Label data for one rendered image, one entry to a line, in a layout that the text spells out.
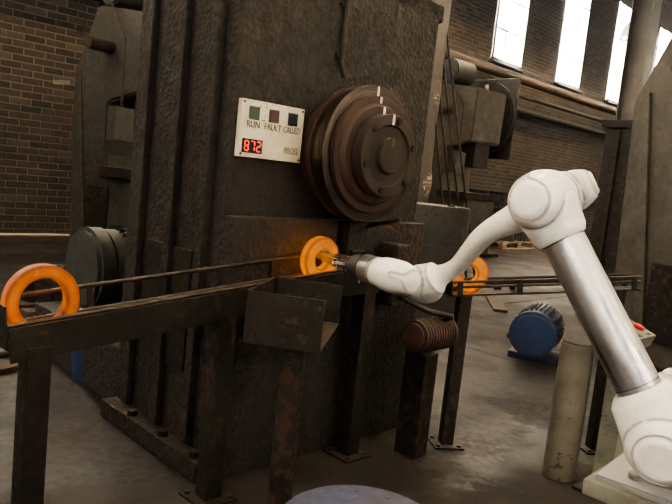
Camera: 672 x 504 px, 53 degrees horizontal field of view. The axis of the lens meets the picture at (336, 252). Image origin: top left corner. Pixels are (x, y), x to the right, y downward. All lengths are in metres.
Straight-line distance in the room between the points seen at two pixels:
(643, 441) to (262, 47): 1.54
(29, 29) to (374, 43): 6.05
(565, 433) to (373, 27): 1.64
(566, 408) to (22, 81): 6.81
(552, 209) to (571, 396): 1.18
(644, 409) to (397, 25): 1.68
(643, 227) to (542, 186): 3.18
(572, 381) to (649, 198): 2.35
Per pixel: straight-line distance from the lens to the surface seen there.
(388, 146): 2.27
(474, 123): 10.18
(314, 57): 2.37
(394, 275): 1.99
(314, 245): 2.22
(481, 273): 2.69
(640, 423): 1.63
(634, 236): 4.80
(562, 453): 2.69
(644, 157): 4.79
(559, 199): 1.59
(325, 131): 2.19
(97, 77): 6.88
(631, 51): 11.36
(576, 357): 2.59
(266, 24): 2.25
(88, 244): 3.20
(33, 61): 8.23
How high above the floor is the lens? 1.04
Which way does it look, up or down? 7 degrees down
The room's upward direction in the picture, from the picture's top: 6 degrees clockwise
